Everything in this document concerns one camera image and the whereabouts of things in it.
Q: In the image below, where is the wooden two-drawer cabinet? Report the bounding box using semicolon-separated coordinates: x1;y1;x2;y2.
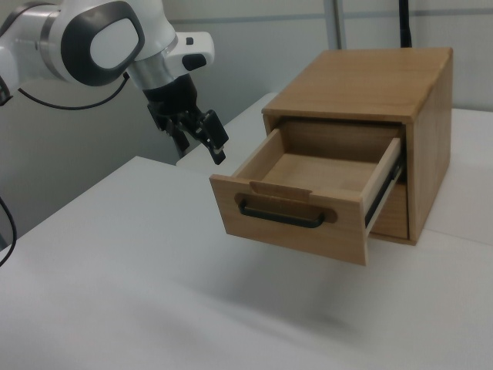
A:
261;46;454;247

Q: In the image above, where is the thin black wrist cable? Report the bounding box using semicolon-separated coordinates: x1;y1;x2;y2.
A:
17;72;129;109

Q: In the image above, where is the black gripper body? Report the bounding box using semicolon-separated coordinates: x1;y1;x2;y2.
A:
143;74;201;133

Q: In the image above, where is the thin black hanging cable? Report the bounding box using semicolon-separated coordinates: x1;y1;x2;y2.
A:
0;195;18;267

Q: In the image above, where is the grey upright partition post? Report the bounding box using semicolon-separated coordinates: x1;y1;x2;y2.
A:
324;0;348;52

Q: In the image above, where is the wooden drawer with handle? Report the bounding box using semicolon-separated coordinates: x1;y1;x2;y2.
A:
210;126;406;267

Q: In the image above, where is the black vertical pole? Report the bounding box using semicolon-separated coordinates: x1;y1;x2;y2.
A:
397;0;414;49

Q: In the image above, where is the black metal drawer handle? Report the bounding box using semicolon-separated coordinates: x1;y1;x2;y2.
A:
237;196;325;230

